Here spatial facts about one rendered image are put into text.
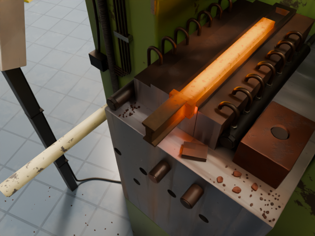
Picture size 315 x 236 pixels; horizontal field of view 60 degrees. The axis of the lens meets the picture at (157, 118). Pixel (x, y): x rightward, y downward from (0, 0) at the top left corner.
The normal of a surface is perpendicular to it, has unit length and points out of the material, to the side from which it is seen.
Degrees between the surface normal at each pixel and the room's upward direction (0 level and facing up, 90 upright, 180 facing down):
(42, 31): 0
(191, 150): 0
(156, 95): 90
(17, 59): 90
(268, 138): 0
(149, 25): 90
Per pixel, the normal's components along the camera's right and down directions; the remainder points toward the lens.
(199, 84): 0.00, -0.64
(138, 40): -0.65, 0.58
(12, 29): 0.96, 0.20
